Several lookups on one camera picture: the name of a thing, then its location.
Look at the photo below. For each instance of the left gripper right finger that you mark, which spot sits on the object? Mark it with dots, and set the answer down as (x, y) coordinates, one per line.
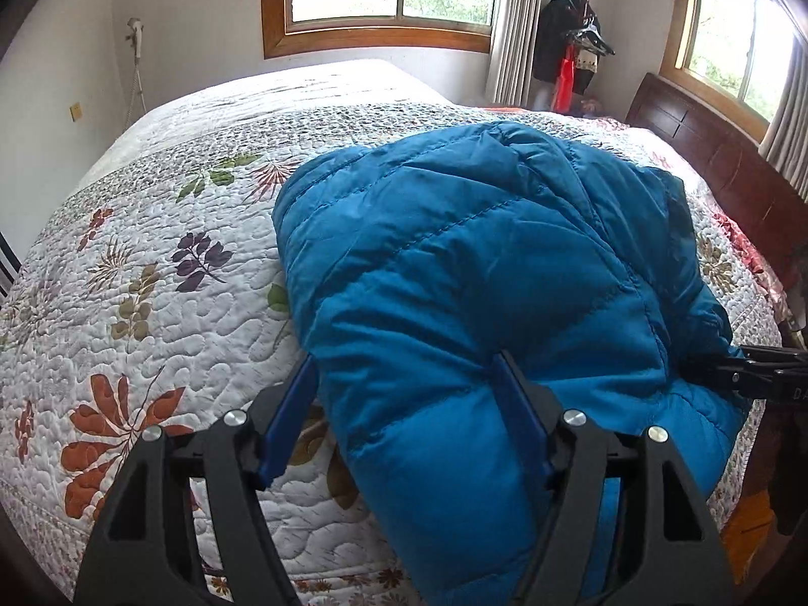
(666, 547)

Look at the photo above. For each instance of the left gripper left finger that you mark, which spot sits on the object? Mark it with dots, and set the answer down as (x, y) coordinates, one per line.
(143, 547)

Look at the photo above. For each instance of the blue quilted down jacket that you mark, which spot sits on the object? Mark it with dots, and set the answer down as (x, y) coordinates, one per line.
(409, 267)

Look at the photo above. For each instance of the coat rack with clothes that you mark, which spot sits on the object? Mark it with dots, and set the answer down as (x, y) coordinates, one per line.
(568, 46)

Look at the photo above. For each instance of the dark wooden headboard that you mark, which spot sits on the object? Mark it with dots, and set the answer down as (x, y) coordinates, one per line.
(763, 204)

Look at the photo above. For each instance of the floral quilted bedspread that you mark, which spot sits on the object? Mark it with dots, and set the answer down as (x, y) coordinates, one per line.
(154, 295)

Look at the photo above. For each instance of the white side window curtain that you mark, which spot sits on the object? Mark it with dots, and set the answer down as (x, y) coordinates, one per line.
(784, 145)

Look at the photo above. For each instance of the wooden framed side window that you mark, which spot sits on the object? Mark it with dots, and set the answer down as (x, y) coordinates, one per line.
(733, 55)

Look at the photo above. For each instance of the white pleated curtain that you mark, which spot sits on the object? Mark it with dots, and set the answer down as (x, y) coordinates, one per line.
(512, 39)

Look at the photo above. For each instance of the yellow wall socket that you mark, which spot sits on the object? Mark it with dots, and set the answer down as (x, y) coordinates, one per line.
(76, 111)

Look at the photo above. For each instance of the white wall-mounted handset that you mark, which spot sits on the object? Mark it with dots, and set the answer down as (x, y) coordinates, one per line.
(137, 105)

